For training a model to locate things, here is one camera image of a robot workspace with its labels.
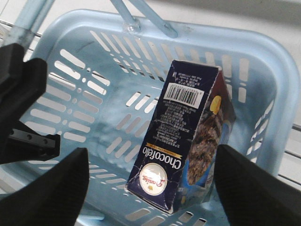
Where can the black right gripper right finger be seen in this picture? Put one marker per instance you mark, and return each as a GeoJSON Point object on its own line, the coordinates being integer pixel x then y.
{"type": "Point", "coordinates": [251, 196]}

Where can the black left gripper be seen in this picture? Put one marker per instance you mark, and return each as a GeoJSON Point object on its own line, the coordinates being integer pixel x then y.
{"type": "Point", "coordinates": [21, 83]}

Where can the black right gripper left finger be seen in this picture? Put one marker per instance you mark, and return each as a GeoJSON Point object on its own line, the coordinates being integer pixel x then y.
{"type": "Point", "coordinates": [53, 199]}

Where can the dark blue cookie box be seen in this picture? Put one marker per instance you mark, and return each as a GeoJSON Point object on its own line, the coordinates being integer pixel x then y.
{"type": "Point", "coordinates": [174, 168]}

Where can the light blue plastic basket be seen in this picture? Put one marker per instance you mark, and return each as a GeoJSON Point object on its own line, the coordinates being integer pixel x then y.
{"type": "Point", "coordinates": [118, 120]}

